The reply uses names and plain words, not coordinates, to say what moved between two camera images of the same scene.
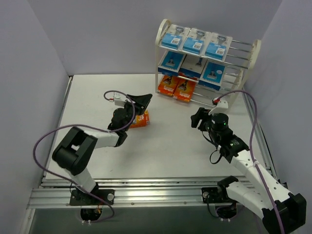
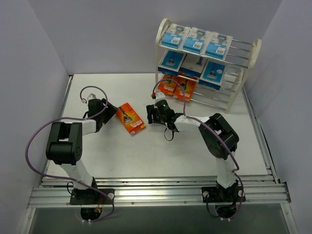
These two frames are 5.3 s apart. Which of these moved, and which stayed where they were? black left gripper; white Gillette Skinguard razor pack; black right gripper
Moved: black left gripper; black right gripper
Stayed: white Gillette Skinguard razor pack
